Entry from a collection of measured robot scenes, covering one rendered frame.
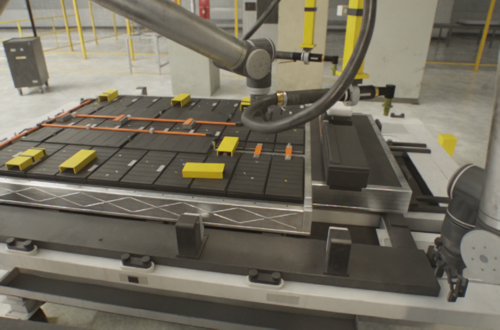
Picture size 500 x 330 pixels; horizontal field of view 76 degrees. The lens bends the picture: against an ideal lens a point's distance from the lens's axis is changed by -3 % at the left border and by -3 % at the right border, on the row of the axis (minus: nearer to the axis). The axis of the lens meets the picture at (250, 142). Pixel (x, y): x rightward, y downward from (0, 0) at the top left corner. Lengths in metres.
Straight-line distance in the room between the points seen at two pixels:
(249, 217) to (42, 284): 1.19
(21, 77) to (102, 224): 6.04
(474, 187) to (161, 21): 0.91
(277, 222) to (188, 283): 0.36
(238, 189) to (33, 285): 1.21
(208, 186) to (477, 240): 0.87
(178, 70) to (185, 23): 5.03
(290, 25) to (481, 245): 5.25
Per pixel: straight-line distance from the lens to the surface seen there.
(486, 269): 0.78
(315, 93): 1.10
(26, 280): 2.08
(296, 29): 5.77
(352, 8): 1.13
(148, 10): 0.97
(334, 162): 1.25
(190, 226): 1.08
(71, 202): 1.49
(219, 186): 1.27
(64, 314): 2.37
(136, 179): 1.38
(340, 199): 1.37
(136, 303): 1.76
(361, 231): 1.49
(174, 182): 1.32
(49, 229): 1.46
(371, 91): 1.20
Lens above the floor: 1.67
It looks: 24 degrees down
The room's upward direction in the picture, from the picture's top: straight up
